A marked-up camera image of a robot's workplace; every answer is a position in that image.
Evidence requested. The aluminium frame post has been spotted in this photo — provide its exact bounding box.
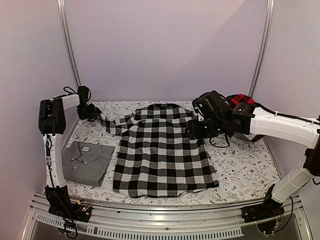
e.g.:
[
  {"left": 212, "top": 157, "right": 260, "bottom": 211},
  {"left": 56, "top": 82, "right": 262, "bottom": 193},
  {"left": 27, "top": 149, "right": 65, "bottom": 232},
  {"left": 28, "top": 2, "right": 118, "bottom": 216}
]
[
  {"left": 56, "top": 0, "right": 82, "bottom": 87},
  {"left": 248, "top": 0, "right": 275, "bottom": 98}
]

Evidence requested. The folded grey button shirt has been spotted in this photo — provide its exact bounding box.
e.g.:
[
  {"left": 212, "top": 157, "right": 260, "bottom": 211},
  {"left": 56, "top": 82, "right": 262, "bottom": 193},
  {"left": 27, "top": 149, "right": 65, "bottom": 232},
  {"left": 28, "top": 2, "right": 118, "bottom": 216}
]
[{"left": 61, "top": 141, "right": 115, "bottom": 187}]

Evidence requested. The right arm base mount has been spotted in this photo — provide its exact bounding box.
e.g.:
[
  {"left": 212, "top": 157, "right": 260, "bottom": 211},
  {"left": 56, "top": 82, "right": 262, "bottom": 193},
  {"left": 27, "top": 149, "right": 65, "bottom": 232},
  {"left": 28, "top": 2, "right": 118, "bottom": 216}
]
[{"left": 241, "top": 185, "right": 285, "bottom": 223}]

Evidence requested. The red black plaid shirt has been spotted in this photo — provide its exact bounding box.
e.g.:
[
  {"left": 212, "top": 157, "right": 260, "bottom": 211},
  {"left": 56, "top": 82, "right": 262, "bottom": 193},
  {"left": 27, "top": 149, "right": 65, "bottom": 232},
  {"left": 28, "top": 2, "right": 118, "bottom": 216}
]
[{"left": 225, "top": 93, "right": 266, "bottom": 142}]

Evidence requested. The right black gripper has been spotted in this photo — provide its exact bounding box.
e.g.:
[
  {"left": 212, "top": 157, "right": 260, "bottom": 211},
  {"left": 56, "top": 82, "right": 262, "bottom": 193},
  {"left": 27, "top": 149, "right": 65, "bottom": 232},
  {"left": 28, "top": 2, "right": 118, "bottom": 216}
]
[{"left": 185, "top": 117, "right": 227, "bottom": 140}]

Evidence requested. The right aluminium frame post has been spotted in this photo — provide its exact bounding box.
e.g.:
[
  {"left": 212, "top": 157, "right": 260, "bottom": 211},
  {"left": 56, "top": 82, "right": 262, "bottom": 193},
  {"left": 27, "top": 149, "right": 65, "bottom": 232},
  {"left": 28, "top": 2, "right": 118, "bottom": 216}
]
[{"left": 248, "top": 0, "right": 275, "bottom": 98}]

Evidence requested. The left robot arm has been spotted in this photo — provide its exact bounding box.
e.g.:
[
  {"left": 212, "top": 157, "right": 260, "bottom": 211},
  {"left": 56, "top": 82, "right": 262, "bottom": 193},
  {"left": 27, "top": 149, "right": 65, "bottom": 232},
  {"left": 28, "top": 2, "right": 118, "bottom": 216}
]
[{"left": 38, "top": 90, "right": 91, "bottom": 198}]

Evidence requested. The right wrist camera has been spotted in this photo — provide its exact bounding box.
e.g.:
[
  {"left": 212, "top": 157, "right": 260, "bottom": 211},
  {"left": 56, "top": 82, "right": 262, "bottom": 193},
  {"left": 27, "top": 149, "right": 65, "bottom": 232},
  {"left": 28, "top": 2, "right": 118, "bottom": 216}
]
[{"left": 192, "top": 90, "right": 232, "bottom": 120}]

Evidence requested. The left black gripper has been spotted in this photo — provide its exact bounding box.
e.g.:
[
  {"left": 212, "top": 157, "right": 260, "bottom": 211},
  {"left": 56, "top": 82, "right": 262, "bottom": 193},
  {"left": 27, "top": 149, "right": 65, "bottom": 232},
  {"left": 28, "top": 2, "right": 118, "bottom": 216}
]
[{"left": 77, "top": 102, "right": 96, "bottom": 120}]

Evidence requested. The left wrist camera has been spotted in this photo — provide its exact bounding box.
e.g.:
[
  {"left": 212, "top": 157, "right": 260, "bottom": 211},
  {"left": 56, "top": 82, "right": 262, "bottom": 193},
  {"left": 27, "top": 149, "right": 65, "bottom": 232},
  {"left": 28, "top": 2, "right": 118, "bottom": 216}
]
[{"left": 77, "top": 85, "right": 92, "bottom": 103}]

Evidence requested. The left aluminium frame post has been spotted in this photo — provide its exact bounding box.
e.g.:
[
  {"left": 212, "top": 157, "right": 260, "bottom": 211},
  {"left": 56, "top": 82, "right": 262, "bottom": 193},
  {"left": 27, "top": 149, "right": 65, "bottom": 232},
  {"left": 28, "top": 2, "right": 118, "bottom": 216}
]
[{"left": 56, "top": 0, "right": 82, "bottom": 87}]

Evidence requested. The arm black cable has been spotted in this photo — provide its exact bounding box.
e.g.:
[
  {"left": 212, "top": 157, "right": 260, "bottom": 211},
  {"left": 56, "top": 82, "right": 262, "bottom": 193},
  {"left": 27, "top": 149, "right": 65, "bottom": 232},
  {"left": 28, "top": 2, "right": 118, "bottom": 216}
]
[
  {"left": 62, "top": 86, "right": 79, "bottom": 96},
  {"left": 209, "top": 132, "right": 232, "bottom": 149}
]

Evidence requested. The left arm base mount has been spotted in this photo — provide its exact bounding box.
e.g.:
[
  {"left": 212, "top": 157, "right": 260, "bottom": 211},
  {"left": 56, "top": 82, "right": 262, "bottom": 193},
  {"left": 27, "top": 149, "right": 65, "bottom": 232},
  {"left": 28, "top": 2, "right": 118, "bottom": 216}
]
[{"left": 45, "top": 186, "right": 92, "bottom": 223}]

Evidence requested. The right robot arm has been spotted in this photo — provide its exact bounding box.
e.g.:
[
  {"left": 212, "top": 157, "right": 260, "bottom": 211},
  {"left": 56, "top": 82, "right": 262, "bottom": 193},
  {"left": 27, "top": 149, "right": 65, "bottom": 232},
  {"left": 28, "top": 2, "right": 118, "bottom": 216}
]
[{"left": 186, "top": 102, "right": 320, "bottom": 218}]

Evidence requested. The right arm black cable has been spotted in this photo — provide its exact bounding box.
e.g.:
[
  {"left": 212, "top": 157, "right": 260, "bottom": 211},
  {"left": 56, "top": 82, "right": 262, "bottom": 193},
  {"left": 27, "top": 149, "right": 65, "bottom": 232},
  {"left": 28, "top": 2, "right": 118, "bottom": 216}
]
[{"left": 209, "top": 132, "right": 232, "bottom": 149}]

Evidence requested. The black white plaid shirt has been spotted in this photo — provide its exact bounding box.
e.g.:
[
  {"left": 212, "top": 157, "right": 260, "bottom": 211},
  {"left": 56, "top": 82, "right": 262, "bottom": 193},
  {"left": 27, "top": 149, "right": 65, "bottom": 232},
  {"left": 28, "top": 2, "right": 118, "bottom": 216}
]
[{"left": 96, "top": 103, "right": 219, "bottom": 198}]

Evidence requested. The white plastic laundry basket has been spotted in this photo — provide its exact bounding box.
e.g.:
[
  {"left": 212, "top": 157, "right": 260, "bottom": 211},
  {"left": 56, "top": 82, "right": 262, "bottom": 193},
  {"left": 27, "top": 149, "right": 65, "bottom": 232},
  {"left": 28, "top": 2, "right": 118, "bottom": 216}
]
[{"left": 233, "top": 132, "right": 263, "bottom": 143}]

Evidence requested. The front aluminium rail frame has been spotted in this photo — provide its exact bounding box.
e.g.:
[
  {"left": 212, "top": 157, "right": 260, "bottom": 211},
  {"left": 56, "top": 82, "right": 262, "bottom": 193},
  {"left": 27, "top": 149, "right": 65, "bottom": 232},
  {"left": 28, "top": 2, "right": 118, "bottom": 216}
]
[{"left": 20, "top": 192, "right": 314, "bottom": 240}]

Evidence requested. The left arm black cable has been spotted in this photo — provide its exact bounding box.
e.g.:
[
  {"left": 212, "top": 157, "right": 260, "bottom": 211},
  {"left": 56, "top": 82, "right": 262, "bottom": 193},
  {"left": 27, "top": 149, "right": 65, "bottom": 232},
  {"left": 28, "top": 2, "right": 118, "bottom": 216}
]
[{"left": 62, "top": 86, "right": 79, "bottom": 96}]

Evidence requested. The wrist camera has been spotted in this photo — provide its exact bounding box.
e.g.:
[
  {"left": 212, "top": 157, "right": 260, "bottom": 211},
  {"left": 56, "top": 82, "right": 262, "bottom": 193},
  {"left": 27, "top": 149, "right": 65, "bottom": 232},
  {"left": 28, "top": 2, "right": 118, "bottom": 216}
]
[
  {"left": 77, "top": 85, "right": 92, "bottom": 103},
  {"left": 192, "top": 90, "right": 232, "bottom": 120}
]

